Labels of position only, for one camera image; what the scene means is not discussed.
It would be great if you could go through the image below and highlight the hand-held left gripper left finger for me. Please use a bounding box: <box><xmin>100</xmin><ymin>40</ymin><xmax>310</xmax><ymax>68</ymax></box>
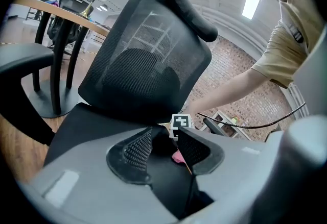
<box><xmin>19</xmin><ymin>127</ymin><xmax>179</xmax><ymax>224</ymax></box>

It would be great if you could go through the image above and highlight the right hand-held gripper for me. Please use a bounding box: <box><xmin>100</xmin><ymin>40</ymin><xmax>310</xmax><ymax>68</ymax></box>
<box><xmin>169</xmin><ymin>113</ymin><xmax>195</xmax><ymax>142</ymax></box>

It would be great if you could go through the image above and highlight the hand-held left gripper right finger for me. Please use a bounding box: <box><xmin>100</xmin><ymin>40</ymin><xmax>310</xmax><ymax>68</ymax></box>
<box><xmin>177</xmin><ymin>127</ymin><xmax>294</xmax><ymax>224</ymax></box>

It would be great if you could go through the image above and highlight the pink cloth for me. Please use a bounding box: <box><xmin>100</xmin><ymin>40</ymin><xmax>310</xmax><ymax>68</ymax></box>
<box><xmin>171</xmin><ymin>150</ymin><xmax>186</xmax><ymax>164</ymax></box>

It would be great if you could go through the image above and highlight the white square table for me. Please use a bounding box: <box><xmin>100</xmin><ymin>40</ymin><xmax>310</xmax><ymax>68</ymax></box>
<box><xmin>199</xmin><ymin>110</ymin><xmax>247</xmax><ymax>140</ymax></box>

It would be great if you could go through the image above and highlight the black mesh office chair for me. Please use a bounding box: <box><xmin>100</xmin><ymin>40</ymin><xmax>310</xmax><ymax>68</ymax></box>
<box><xmin>43</xmin><ymin>0</ymin><xmax>219</xmax><ymax>220</ymax></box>
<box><xmin>46</xmin><ymin>0</ymin><xmax>94</xmax><ymax>52</ymax></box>

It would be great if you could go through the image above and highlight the round wooden table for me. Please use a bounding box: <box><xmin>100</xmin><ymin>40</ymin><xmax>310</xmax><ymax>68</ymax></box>
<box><xmin>12</xmin><ymin>0</ymin><xmax>112</xmax><ymax>119</ymax></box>

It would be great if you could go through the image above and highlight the person's beige shirt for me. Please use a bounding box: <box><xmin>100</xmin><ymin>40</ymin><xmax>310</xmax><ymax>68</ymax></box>
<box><xmin>251</xmin><ymin>0</ymin><xmax>325</xmax><ymax>89</ymax></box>

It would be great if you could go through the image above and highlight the long ceiling light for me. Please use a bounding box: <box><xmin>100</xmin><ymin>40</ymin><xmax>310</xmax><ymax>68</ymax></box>
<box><xmin>241</xmin><ymin>0</ymin><xmax>263</xmax><ymax>20</ymax></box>

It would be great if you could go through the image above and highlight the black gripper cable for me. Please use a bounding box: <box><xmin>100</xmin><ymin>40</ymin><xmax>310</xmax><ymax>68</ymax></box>
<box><xmin>197</xmin><ymin>102</ymin><xmax>307</xmax><ymax>130</ymax></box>

